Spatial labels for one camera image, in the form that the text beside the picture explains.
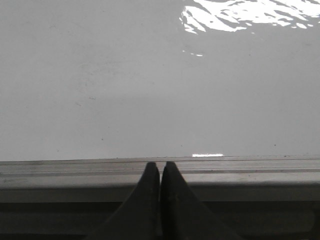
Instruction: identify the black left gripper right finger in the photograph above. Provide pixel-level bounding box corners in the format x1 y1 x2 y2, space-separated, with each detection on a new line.
160 161 240 240

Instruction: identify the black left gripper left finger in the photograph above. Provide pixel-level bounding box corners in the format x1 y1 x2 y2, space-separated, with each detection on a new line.
86 162 160 240

